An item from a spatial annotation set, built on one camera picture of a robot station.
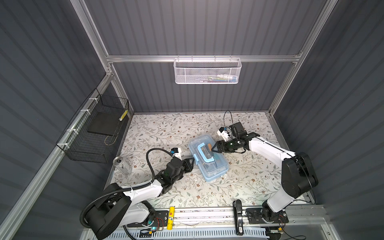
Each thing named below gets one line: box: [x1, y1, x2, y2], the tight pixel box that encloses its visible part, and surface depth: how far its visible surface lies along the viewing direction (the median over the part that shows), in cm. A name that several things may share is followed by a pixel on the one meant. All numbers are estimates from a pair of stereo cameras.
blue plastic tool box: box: [188, 134, 229, 182], surface depth 85 cm
